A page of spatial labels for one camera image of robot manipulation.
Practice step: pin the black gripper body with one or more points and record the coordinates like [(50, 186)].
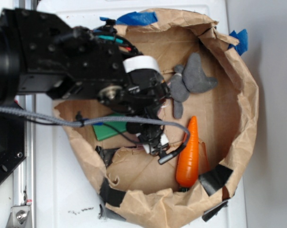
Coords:
[(137, 97)]

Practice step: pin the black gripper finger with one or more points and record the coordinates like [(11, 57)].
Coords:
[(162, 92), (151, 136)]

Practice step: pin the grey plush rabbit toy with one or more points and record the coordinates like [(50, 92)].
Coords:
[(189, 79)]

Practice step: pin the aluminium frame rail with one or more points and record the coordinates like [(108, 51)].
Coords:
[(24, 186)]

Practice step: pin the green wooden block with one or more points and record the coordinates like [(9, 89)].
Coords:
[(103, 132)]

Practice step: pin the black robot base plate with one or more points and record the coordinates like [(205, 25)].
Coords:
[(12, 144)]

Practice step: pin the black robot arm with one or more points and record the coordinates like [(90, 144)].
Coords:
[(40, 53)]

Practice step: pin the brown paper bag bowl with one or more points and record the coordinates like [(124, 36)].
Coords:
[(227, 127)]

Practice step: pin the orange plastic carrot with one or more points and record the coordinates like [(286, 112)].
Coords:
[(188, 163)]

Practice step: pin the metal corner bracket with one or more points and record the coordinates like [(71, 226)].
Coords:
[(20, 217)]

